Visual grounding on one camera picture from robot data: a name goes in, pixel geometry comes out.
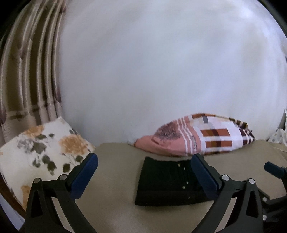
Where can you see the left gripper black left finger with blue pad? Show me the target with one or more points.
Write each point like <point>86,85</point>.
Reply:
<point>41,214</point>

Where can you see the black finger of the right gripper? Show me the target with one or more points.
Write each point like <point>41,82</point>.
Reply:
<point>278,172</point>

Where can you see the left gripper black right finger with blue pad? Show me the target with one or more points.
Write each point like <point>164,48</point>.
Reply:
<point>247,213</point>

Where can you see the black pants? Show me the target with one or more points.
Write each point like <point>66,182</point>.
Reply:
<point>168,183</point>

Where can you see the white dotted crumpled cloth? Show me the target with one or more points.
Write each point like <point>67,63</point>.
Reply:
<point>279,137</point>

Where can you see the floral pillow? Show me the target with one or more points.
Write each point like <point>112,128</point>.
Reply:
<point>45,151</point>

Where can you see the pink plaid folded blanket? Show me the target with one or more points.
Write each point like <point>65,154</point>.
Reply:
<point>203,134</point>

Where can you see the striped curtain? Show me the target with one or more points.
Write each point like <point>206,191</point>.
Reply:
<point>30,92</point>

